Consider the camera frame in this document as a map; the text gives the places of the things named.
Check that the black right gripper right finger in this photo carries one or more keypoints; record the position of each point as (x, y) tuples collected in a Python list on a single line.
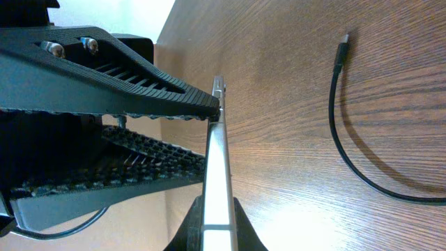
[(248, 240)]

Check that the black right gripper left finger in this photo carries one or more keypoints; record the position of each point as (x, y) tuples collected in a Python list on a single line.
[(188, 236)]

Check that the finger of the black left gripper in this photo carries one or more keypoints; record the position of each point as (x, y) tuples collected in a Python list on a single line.
[(85, 70), (105, 168)]

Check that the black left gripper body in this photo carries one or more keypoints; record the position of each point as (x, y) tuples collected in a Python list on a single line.
[(34, 145)]

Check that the black and cream flip phone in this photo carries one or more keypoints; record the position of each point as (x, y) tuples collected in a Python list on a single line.
[(218, 227)]

